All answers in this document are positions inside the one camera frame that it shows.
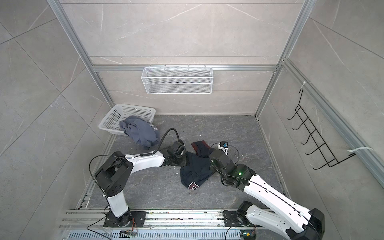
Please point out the white plastic laundry basket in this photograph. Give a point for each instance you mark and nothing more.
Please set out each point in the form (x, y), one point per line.
(111, 121)

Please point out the navy red-trimmed tank top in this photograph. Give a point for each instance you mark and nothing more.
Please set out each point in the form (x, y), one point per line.
(198, 168)

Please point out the aluminium frame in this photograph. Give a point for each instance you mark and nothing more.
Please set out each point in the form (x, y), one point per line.
(369, 158)

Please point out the white wire mesh shelf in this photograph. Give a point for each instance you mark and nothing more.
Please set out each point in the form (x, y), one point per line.
(178, 80)

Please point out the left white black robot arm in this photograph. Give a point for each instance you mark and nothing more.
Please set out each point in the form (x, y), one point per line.
(113, 175)

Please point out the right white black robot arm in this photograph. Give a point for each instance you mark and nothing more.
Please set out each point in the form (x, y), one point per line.
(284, 217)

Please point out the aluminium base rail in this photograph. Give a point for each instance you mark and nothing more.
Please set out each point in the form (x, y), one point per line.
(203, 224)

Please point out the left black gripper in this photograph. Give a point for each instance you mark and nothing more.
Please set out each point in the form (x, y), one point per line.
(185, 162)

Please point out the black wire hook rack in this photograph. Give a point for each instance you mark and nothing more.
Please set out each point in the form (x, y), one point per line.
(315, 136)

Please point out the grey-blue tank top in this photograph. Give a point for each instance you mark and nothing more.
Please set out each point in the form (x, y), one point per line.
(140, 131)

